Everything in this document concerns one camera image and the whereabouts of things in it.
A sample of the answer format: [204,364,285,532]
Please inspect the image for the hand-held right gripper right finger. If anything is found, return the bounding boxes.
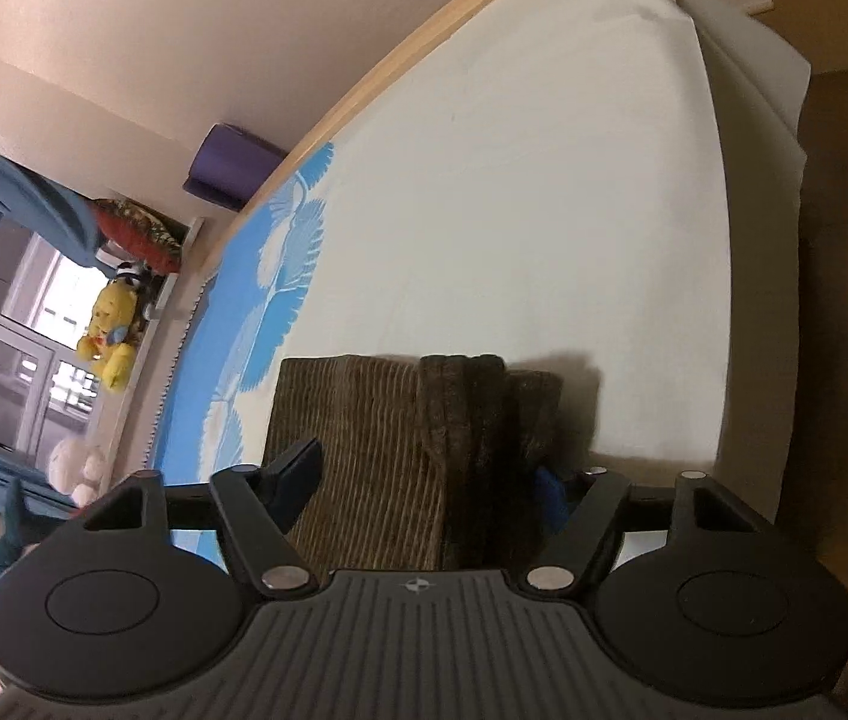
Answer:
[520,467,771,596]

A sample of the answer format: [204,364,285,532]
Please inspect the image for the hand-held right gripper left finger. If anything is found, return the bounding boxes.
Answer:
[56,439,324,598]

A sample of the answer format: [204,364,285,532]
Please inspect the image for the brown corduroy pants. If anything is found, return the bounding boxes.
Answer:
[265,352,566,571]

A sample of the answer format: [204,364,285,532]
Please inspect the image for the white plush toy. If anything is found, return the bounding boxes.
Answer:
[47,437,111,505]

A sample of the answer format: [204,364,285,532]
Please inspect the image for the yellow bear plush toy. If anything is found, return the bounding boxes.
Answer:
[76,270,149,392]

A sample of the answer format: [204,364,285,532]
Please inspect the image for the white window sill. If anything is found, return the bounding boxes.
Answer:
[140,216,209,320]

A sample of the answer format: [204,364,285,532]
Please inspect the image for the red patterned cushion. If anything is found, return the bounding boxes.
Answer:
[92,198,186,275]

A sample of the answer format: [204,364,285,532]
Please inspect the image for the blue patterned bed sheet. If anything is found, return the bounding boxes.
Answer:
[145,0,815,572]

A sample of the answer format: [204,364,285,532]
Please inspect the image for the window with railing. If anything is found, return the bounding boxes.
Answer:
[0,178,108,460]

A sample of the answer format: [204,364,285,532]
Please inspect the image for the blue curtain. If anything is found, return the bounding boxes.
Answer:
[0,126,108,269]

